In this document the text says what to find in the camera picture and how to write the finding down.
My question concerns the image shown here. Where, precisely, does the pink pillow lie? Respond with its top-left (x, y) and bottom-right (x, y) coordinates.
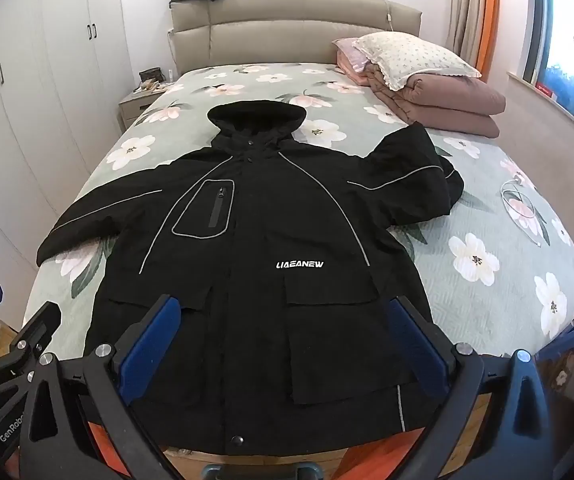
top-left (332, 37), bottom-right (372, 73)

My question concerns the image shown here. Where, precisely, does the beige curtain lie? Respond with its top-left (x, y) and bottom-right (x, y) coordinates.
top-left (452, 0), bottom-right (490, 61)

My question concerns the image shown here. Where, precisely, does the white floral pillow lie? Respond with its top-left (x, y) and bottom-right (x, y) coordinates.
top-left (354, 31), bottom-right (482, 92)

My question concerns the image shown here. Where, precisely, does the orange curtain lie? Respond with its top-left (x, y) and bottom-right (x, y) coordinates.
top-left (477, 0), bottom-right (502, 68)

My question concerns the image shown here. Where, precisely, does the beige padded headboard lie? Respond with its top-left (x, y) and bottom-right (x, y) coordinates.
top-left (169, 0), bottom-right (424, 77)

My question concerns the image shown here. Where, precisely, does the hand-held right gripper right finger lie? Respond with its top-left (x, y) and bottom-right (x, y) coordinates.
top-left (388, 296), bottom-right (556, 480)

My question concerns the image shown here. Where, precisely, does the white wardrobe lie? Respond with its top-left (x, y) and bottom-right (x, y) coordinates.
top-left (0, 0), bottom-right (178, 311)

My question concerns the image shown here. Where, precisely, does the white windowsill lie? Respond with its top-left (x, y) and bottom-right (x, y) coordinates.
top-left (507, 70), bottom-right (574, 156)

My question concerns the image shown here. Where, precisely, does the black hooded jacket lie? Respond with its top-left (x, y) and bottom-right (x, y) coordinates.
top-left (36, 100), bottom-right (465, 457)

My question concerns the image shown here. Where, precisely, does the bed with floral sheet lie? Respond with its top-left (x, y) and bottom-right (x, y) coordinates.
top-left (21, 62), bottom-right (574, 361)

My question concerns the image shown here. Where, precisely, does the folded mauve quilt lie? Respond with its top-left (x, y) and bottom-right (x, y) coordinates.
top-left (364, 67), bottom-right (506, 139)

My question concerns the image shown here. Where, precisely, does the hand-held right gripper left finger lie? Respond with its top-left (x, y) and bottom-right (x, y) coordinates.
top-left (17, 295), bottom-right (180, 480)

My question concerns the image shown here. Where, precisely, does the beige nightstand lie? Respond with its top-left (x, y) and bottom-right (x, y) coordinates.
top-left (118, 80), bottom-right (178, 133)

